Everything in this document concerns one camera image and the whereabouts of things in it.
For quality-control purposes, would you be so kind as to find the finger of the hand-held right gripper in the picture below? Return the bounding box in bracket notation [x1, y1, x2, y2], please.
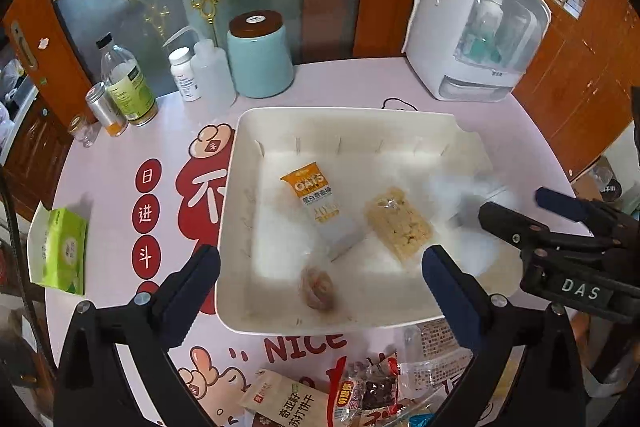
[477, 202, 632, 259]
[535, 187, 640, 239]

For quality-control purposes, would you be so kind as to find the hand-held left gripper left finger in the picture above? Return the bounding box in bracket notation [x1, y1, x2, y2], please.
[52, 244, 222, 427]

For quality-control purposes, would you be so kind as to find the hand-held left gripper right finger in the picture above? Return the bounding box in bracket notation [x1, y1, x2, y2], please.
[421, 244, 588, 427]

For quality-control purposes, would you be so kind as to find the white plastic tray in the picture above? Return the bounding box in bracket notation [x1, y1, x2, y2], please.
[214, 107, 523, 335]

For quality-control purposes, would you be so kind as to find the red dark snack packet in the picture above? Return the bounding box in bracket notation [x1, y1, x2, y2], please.
[330, 354, 403, 427]

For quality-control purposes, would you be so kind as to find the cardboard box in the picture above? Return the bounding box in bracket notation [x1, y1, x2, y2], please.
[572, 154, 626, 208]

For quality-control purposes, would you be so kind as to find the clear printed snack packet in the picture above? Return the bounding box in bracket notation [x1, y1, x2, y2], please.
[400, 317, 473, 403]

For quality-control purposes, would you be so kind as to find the clear puffed rice cake packet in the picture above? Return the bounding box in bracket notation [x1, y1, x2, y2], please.
[364, 187, 435, 264]

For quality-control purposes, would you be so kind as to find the small brown wrapped snack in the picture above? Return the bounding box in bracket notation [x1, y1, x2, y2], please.
[299, 266, 337, 312]

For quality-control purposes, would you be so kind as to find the wooden sideboard cabinet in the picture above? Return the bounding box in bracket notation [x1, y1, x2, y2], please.
[510, 0, 640, 178]

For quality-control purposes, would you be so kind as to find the green tissue box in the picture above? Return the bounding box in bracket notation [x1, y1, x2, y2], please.
[27, 201, 90, 297]

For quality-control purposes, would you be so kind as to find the beige cracker packet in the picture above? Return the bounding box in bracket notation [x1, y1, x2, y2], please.
[239, 369, 333, 427]

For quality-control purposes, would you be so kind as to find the orange white oat bar packet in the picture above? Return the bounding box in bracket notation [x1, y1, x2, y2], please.
[280, 162, 368, 260]

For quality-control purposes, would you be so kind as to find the small glass jar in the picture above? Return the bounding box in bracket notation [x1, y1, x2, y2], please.
[67, 114, 98, 148]

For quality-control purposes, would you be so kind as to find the silver orange metal can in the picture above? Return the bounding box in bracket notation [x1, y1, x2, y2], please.
[84, 82, 128, 138]

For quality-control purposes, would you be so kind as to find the white countertop sterilizer appliance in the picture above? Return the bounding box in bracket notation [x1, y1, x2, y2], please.
[402, 0, 552, 102]

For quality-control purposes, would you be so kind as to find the glass bottle with green label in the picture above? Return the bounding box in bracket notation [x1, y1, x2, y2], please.
[96, 33, 160, 126]

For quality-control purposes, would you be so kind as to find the white pill bottle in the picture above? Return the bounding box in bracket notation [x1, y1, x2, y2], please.
[168, 47, 203, 102]

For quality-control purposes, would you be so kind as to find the translucent plastic bottle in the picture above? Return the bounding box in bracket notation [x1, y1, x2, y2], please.
[189, 39, 237, 105]

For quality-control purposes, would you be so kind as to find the teal canister with brown lid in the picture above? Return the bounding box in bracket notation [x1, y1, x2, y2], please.
[227, 10, 295, 99]

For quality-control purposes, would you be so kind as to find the silver door handle plate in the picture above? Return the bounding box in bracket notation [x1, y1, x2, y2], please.
[11, 22, 38, 70]

